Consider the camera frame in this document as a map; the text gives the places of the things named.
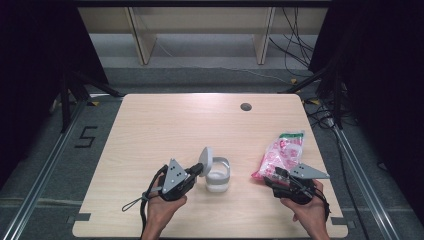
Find clear jar with grey lid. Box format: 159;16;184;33
198;146;231;194

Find pink and white bag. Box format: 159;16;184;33
251;130;305;183

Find black table edge bracket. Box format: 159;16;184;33
66;212;92;225
330;216;357;230

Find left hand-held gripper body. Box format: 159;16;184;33
157;158;198;202

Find beige wooden shelf unit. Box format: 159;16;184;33
78;6;329;66

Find bundle of black cables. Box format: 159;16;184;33
268;6;322;78

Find black curtain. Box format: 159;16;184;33
0;0;110;189
308;0;424;218

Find person's right hand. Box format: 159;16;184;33
280;179;329;233

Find left gripper grey lanyard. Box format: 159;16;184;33
121;189;162;213

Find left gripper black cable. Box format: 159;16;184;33
139;164;168;240

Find black floor cables with plug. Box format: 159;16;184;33
304;101;338;132

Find black metal stand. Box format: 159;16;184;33
279;54;345;130
59;69;125;134

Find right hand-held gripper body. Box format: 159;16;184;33
271;162;331;205

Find metal floor rail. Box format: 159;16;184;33
0;99;88;240
332;125;403;240

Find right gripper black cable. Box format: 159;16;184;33
312;187;332;222

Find person's left hand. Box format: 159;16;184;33
144;196;188;233

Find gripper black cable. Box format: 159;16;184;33
139;164;168;240
312;187;332;222

